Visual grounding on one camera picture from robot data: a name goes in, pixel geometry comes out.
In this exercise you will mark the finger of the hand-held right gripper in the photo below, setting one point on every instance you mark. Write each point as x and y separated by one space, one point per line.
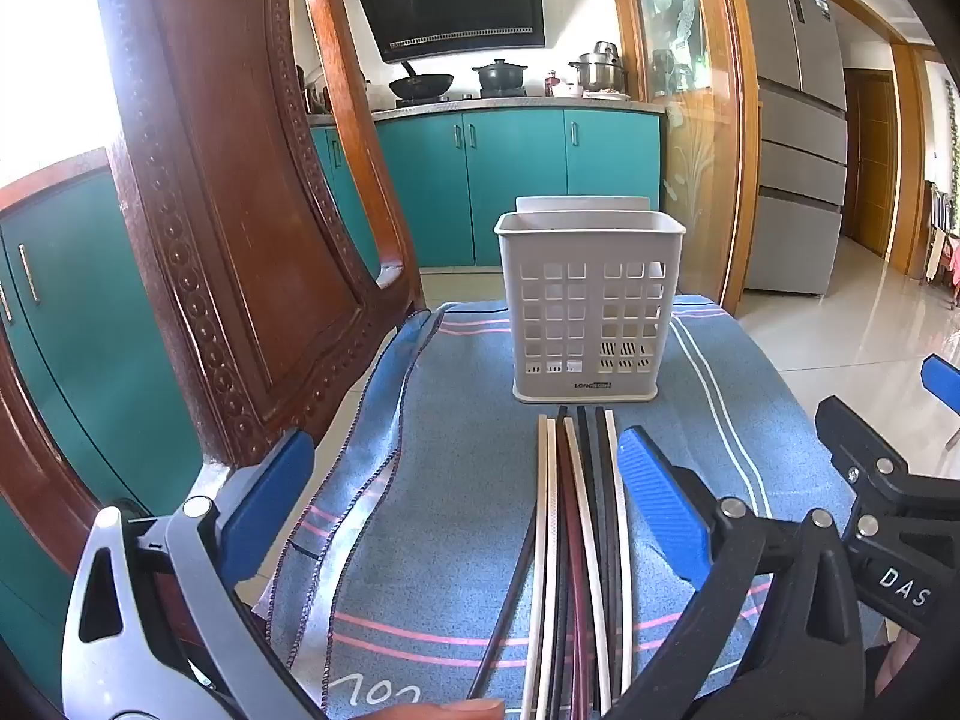
851 442
943 384

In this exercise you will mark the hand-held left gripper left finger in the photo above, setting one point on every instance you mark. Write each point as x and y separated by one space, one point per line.
270 495

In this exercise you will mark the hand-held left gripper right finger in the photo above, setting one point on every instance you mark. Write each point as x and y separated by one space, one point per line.
660 510

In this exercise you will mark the row of mixed chopsticks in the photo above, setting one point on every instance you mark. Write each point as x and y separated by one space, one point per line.
541 540

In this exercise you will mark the white plastic utensil basket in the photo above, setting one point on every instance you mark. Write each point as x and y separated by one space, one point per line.
517 255

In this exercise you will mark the person's left hand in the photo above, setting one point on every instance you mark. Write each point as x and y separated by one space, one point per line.
457 711

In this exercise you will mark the hanging clothes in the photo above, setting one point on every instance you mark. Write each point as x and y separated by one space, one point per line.
945 240

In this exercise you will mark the blue striped cloth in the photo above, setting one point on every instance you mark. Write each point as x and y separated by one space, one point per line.
465 427

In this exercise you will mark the brown wooden door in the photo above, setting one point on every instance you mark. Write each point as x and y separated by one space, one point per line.
870 165

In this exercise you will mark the carved wooden chair back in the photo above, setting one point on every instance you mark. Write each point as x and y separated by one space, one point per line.
225 240

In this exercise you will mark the grey refrigerator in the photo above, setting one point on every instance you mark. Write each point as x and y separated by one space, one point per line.
795 165

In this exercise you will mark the teal base cabinet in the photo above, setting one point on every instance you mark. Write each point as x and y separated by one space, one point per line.
517 187
67 315

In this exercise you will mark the wood framed glass door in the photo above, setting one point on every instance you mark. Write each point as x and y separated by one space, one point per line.
675 127

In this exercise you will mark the black wok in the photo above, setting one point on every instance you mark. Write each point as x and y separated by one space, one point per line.
424 84

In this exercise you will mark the gas stove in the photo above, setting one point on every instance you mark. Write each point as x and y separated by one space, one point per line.
465 97

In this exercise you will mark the black lidded pot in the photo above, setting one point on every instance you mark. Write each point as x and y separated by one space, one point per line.
501 76

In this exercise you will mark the bright window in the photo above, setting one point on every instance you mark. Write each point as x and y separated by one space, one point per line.
45 52

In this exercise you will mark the black range hood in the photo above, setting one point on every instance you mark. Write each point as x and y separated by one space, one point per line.
450 7

